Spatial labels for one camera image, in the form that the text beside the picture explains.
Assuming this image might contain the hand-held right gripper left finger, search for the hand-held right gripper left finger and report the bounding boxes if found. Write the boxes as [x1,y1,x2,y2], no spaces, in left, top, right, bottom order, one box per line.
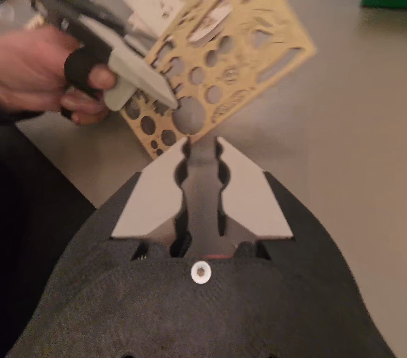
[111,137,192,257]

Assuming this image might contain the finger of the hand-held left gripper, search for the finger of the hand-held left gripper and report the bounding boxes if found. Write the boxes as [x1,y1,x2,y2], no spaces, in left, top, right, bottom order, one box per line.
[79,15,179,111]
[125,32,152,58]

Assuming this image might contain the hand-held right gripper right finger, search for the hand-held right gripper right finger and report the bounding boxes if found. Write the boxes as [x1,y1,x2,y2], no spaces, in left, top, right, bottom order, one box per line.
[216,137,294,239]

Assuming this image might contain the wooden parts sheet round holes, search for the wooden parts sheet round holes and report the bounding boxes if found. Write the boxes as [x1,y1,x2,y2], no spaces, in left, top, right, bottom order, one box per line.
[120,0,317,160]

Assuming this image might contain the person's left hand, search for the person's left hand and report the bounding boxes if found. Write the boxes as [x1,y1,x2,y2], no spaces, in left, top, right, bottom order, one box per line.
[0,28,119,126]

